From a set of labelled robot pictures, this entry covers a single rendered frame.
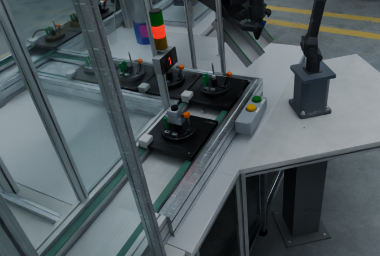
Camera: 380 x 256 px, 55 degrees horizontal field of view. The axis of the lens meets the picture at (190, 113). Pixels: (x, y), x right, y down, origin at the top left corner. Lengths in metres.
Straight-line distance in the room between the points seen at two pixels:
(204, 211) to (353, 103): 0.89
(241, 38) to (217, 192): 0.87
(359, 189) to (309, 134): 1.07
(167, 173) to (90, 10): 0.85
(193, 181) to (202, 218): 0.13
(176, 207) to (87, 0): 0.76
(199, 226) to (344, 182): 1.54
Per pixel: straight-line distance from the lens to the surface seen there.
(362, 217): 2.49
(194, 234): 1.27
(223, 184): 1.41
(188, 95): 1.67
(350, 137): 1.64
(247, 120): 1.53
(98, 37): 0.71
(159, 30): 1.45
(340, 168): 2.74
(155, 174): 1.41
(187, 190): 1.27
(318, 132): 1.64
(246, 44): 1.92
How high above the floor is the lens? 1.88
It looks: 35 degrees down
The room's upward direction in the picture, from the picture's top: 9 degrees counter-clockwise
